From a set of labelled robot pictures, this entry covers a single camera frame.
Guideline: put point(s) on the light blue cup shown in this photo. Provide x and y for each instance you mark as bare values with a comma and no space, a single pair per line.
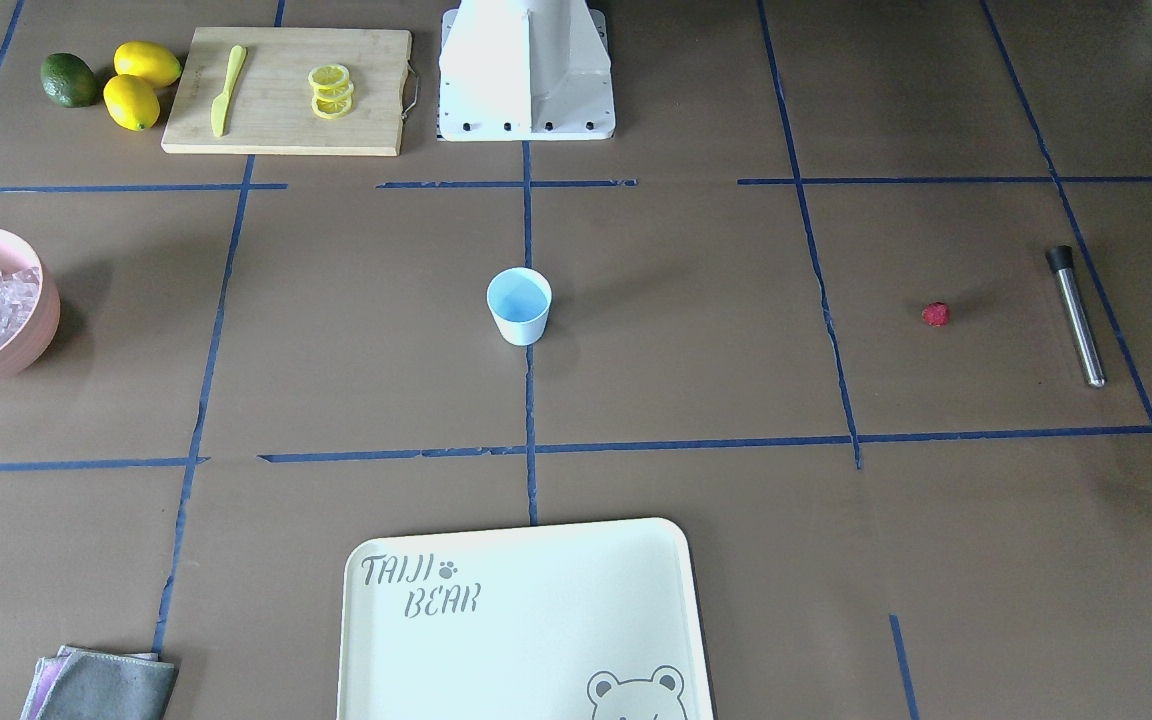
519,300

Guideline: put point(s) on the red strawberry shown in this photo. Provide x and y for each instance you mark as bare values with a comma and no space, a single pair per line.
936,314

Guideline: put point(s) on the cream bear tray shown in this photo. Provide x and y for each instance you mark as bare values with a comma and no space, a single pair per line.
595,620

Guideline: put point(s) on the lemon slices stack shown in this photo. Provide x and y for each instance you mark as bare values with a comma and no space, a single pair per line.
332,91

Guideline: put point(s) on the wooden cutting board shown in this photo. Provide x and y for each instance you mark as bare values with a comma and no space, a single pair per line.
271,107

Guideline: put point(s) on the yellow plastic knife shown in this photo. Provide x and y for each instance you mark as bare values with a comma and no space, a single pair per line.
220,104

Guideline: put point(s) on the steel muddler black tip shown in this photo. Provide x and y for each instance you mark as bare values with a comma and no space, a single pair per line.
1060,260

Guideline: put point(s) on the lower yellow lemon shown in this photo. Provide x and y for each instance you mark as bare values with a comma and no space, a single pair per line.
132,102

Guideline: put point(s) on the yellow lemon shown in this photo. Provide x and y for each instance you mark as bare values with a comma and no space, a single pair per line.
132,102
154,63

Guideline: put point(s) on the upper yellow lemon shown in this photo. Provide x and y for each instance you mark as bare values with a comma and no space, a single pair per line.
154,63

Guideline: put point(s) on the grey folded cloth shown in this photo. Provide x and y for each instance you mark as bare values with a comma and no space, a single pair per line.
77,683

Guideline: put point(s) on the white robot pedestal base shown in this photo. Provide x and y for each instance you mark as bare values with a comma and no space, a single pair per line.
515,71

